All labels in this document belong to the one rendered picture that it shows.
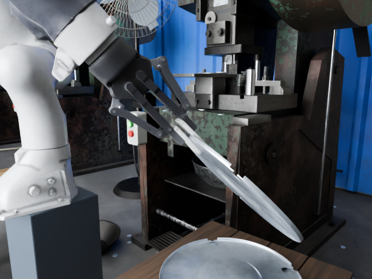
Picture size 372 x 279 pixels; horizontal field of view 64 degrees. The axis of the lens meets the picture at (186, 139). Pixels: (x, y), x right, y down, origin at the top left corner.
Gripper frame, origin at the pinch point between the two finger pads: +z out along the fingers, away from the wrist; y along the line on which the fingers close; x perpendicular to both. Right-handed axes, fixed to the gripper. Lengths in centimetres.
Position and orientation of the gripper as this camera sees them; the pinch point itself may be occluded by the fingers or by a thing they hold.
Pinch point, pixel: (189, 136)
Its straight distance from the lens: 54.1
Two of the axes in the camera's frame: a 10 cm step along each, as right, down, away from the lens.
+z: 6.5, 6.4, 4.0
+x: -3.5, -2.1, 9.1
